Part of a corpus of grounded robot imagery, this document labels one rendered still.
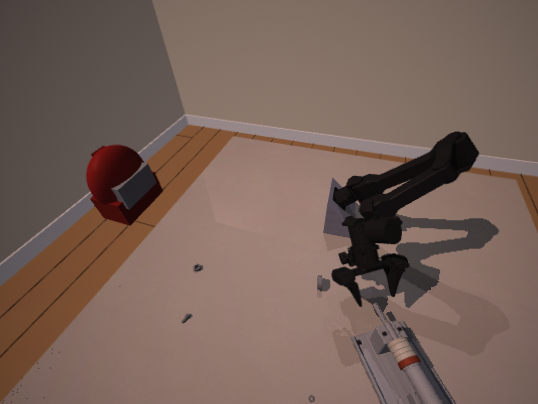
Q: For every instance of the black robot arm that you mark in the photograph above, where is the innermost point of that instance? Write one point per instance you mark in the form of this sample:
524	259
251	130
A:
451	156

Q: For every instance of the red-brown ring spacer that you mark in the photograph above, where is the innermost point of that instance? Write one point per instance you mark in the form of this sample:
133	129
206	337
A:
407	361

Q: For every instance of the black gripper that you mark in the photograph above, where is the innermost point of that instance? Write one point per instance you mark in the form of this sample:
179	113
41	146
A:
367	260

